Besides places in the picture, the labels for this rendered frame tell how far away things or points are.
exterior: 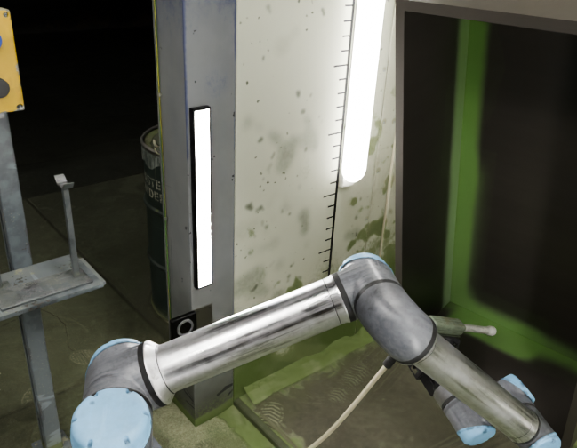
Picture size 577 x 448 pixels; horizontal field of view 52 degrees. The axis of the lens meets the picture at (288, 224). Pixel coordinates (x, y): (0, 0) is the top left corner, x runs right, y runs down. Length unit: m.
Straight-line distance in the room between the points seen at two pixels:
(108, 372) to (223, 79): 0.94
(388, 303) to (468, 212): 0.90
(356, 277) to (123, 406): 0.55
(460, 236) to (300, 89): 0.75
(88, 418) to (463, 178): 1.35
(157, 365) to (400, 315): 0.53
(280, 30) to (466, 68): 0.58
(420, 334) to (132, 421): 0.59
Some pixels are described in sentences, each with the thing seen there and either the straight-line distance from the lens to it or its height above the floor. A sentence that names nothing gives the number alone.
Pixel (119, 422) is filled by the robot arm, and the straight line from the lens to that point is 1.24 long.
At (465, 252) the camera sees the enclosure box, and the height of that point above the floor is 0.78.
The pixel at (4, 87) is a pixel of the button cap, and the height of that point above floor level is 1.36.
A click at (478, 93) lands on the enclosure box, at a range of 1.88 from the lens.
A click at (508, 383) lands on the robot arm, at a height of 0.72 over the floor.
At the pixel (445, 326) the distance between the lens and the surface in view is 1.91.
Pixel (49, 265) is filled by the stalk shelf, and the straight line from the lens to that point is 2.00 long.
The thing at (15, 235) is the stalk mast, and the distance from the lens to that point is 1.96.
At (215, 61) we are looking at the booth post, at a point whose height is 1.40.
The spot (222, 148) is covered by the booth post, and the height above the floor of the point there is 1.13.
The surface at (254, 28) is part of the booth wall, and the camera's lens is 1.91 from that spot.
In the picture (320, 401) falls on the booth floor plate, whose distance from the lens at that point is 2.54.
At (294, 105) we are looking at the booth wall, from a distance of 2.07.
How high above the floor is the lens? 1.77
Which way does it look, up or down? 26 degrees down
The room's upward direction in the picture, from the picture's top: 3 degrees clockwise
